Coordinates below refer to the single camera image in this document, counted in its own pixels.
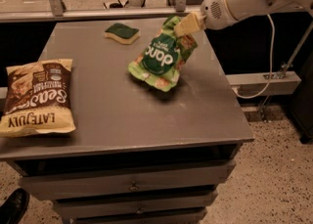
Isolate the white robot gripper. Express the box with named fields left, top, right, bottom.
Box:
left=174, top=0, right=238, bottom=37

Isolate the white cable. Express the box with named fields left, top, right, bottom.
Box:
left=232, top=14, right=276, bottom=100

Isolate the brown Late July chip bag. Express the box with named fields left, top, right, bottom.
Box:
left=0, top=59, right=75, bottom=137

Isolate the green and yellow sponge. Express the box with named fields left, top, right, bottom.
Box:
left=104, top=22, right=140, bottom=45

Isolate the black shoe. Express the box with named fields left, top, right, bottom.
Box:
left=0, top=188, right=29, bottom=224

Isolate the grey drawer cabinet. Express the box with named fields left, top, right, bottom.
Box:
left=0, top=19, right=253, bottom=224

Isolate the green dang rice chip bag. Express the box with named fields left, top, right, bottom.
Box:
left=128, top=16, right=198, bottom=92

